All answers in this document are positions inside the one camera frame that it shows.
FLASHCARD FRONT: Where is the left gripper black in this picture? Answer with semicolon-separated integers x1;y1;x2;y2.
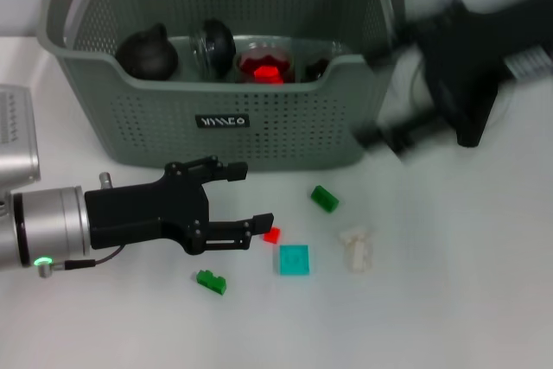
84;155;277;256

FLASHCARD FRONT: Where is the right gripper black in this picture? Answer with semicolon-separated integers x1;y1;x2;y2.
352;0;553;166

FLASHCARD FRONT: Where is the long green toy brick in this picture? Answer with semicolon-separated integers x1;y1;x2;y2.
309;185;340;215

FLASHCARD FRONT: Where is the teal square brick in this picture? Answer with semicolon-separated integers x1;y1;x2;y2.
274;245;311;277

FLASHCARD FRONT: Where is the glass teacup black base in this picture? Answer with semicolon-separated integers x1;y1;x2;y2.
188;17;238;81
234;42;298;85
302;56;336;84

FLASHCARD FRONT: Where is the small green toy brick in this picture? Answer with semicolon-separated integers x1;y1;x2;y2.
196;269;228;297

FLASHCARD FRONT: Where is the tall white toy brick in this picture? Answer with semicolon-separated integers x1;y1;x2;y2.
344;241;373;275

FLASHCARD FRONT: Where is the dark red brick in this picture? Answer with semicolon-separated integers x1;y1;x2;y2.
240;53;291;72

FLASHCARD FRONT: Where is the grey-green perforated storage basket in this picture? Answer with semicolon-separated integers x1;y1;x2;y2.
35;0;416;173

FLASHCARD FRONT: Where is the glass teapot black lid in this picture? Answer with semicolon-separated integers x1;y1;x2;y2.
379;51;526;149

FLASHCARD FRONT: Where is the black clay teapot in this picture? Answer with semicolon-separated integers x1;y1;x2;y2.
114;22;180;82

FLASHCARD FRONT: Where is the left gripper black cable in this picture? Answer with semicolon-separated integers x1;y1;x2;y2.
36;172;127;278

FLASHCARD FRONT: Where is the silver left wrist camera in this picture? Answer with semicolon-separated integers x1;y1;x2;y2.
0;83;43;192

